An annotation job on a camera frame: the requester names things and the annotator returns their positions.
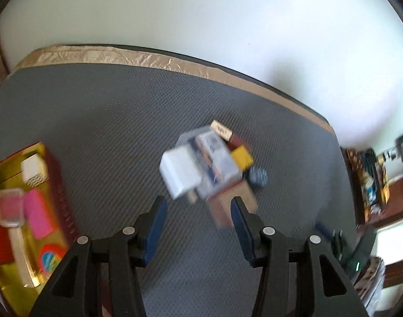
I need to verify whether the orange tape measure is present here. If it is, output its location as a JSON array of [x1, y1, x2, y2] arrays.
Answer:
[[38, 244, 67, 278]]

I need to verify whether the red block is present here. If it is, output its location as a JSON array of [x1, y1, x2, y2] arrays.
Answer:
[[0, 225, 14, 265]]

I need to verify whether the pink block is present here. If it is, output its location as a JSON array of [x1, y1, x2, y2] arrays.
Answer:
[[24, 188, 56, 240]]

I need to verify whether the clear case red insert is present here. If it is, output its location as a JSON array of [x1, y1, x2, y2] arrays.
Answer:
[[0, 188, 24, 227]]

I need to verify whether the blue patterned tin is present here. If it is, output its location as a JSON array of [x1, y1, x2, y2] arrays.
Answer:
[[248, 166, 269, 187]]

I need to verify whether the white zigzag pattern box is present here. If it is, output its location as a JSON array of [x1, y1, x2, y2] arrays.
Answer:
[[21, 154, 49, 187]]

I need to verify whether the kraft cardboard cube box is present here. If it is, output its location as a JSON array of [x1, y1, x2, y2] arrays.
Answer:
[[206, 179, 259, 229]]

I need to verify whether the yellow block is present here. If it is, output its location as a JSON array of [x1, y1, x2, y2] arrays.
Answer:
[[231, 145, 254, 172]]

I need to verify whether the large clear plastic case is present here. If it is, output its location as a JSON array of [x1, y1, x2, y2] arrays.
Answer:
[[175, 126, 242, 200]]

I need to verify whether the brown wooden block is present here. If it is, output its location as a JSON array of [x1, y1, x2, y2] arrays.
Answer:
[[227, 134, 251, 151]]

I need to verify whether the white power adapter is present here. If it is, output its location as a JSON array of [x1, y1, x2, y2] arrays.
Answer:
[[159, 144, 203, 200]]

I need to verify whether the small beige wooden block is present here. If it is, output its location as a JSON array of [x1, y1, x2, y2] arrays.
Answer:
[[210, 120, 233, 142]]

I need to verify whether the cluttered side shelf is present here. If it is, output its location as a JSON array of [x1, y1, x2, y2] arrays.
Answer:
[[341, 128, 403, 314]]

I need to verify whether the red gold tin box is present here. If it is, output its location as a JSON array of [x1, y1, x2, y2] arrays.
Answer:
[[0, 142, 78, 316]]

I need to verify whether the grey honeycomb mat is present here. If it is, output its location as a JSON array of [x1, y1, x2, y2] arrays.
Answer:
[[0, 64, 356, 316]]

